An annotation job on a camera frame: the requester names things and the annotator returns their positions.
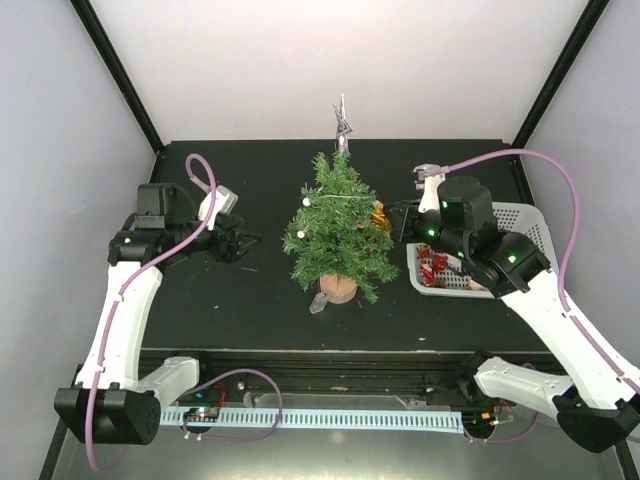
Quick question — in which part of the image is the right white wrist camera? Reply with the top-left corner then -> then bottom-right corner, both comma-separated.
413,164 -> 449,214

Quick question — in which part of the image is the small green christmas tree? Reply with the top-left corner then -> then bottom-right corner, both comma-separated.
282,152 -> 398,303

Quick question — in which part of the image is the left black frame post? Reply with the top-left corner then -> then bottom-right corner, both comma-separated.
70,0 -> 165,156

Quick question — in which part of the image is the white perforated plastic basket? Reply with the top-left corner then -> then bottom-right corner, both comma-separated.
406,202 -> 559,299

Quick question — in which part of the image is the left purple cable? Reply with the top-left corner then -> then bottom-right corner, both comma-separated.
83,152 -> 219,474

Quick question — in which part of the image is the purple cable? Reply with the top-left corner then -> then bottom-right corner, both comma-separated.
83,152 -> 219,474
439,148 -> 640,444

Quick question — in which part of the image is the red wrapped candy ornament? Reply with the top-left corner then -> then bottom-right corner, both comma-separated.
417,245 -> 447,289

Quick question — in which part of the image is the wooden tree base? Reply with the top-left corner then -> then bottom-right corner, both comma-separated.
319,274 -> 358,304

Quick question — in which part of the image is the white slotted cable duct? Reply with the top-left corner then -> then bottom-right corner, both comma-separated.
160,406 -> 464,434

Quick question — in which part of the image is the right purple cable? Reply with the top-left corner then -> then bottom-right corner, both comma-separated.
439,148 -> 640,444

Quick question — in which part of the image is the clear battery box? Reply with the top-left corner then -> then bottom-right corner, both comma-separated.
309,291 -> 331,315

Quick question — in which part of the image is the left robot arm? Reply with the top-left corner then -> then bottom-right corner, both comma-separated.
54,183 -> 261,445

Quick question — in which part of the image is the black frame post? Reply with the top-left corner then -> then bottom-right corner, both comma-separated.
511,0 -> 610,148
70,0 -> 165,156

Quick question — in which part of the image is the right black frame post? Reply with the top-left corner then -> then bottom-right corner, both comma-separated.
511,0 -> 610,148

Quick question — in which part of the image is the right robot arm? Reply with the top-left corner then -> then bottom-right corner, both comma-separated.
383,176 -> 639,453

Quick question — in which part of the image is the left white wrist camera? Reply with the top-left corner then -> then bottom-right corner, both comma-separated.
198,185 -> 238,231

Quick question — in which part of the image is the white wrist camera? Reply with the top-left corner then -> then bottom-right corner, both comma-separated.
413,164 -> 449,214
198,185 -> 238,231

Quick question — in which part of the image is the silver glitter star topper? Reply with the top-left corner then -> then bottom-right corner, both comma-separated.
333,94 -> 353,153

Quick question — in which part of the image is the white bulb light string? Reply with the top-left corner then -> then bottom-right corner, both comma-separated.
295,193 -> 382,239

